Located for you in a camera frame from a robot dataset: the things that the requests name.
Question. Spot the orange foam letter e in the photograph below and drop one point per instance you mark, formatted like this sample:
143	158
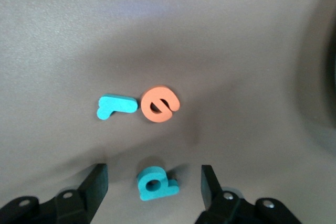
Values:
147	108

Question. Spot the teal foam letter r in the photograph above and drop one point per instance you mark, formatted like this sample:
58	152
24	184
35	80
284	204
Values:
118	103

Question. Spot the teal foam letter p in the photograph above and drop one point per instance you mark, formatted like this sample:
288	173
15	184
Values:
168	188

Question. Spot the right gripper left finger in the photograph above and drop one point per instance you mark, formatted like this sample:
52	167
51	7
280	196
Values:
94	187

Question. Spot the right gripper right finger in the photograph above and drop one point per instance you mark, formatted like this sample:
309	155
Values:
212	190

